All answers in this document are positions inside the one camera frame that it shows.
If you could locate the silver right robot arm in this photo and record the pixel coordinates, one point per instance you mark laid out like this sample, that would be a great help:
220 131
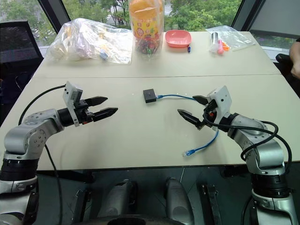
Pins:
262 145

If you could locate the black mesh office chair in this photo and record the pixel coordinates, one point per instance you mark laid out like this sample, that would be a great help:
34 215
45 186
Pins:
16 61

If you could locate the clear plastic bag of items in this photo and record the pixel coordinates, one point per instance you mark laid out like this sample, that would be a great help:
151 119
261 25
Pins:
89 42

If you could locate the pink plastic bowl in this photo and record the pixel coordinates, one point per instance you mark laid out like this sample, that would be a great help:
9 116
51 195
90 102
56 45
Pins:
178 38

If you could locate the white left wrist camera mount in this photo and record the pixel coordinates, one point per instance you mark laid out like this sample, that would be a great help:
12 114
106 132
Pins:
71 98

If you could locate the clear bag with markers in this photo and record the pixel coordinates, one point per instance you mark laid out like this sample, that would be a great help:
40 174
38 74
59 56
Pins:
225 39

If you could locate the seated person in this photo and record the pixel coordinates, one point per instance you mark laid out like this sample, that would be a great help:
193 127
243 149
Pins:
291 63

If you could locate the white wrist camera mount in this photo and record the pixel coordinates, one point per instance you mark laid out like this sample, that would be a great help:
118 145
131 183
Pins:
71 98
221 100

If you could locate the black table frame bracket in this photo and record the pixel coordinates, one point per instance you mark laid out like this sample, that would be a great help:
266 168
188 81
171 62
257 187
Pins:
80 205
212 204

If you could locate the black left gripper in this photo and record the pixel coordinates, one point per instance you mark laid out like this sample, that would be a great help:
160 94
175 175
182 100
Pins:
84 112

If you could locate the small blue pen cap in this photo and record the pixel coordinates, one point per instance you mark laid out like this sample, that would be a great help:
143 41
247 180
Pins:
189 49

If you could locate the silver right robot leg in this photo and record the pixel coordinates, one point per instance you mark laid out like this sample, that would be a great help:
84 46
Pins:
177 201

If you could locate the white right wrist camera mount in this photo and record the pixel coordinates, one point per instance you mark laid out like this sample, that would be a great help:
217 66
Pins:
221 100

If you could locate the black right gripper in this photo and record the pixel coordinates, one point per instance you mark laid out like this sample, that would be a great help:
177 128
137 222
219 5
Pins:
208 112

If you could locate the silver robot leg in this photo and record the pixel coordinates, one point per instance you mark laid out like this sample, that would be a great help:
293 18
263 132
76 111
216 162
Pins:
177 201
119 201

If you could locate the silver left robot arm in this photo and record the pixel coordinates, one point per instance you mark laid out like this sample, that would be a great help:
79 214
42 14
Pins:
25 136

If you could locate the tall clear candy jar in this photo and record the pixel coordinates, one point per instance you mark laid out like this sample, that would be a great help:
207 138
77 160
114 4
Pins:
147 25

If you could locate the small black adapter box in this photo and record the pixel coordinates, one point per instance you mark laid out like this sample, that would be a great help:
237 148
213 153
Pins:
149 96

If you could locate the silver left robot leg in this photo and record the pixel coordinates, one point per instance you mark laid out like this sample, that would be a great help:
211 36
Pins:
119 201

